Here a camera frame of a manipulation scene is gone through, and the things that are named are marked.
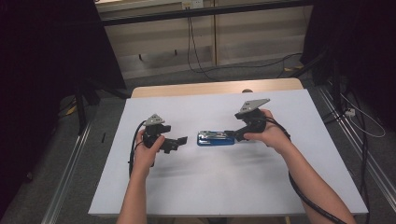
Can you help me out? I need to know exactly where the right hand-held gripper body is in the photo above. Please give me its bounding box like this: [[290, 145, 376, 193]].
[[234, 98, 271, 142]]

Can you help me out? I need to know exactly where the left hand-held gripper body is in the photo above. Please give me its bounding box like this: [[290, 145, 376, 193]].
[[143, 114, 178, 155]]

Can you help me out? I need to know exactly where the blue stapler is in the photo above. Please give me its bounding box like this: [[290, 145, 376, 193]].
[[196, 130, 236, 147]]

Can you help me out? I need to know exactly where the person's right hand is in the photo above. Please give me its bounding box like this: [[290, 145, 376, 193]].
[[243, 108, 292, 154]]

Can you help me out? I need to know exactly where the person's left hand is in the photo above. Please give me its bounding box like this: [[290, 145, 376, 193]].
[[133, 129, 166, 177]]

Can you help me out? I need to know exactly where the white board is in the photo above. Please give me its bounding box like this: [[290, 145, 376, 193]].
[[88, 89, 369, 217]]

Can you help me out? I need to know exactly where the wooden table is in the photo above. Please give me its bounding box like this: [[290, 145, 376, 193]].
[[130, 77, 304, 99]]

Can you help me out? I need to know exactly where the black stand leg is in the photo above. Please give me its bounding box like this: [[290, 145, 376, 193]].
[[291, 50, 329, 79], [74, 81, 101, 136]]

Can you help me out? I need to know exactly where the beige wooden cabinet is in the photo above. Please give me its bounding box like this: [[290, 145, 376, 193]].
[[94, 0, 314, 80]]

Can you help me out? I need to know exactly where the black metal beam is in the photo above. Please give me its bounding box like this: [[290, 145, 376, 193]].
[[99, 0, 314, 27]]

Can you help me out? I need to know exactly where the black curtain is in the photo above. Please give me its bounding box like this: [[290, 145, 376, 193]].
[[300, 0, 396, 132], [0, 0, 127, 216]]

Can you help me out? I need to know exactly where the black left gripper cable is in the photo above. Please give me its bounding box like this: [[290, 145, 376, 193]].
[[128, 119, 148, 179]]

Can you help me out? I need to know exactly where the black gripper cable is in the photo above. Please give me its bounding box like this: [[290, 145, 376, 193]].
[[128, 119, 148, 179], [263, 116, 347, 224]]

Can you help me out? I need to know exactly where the black hanging cable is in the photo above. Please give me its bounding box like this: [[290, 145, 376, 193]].
[[186, 7, 304, 82]]

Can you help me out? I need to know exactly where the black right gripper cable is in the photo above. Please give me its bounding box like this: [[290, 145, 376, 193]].
[[263, 116, 347, 224]]

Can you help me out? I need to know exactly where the aluminium floor rail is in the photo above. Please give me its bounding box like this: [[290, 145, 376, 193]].
[[317, 85, 396, 204], [41, 120, 93, 224]]

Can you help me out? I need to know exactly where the black floor cable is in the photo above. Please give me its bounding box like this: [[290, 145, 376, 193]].
[[321, 87, 372, 224]]

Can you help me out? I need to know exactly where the white cable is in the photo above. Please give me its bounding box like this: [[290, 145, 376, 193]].
[[340, 92, 387, 139]]

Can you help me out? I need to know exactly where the white wall socket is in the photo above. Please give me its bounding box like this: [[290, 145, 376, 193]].
[[181, 0, 205, 9]]

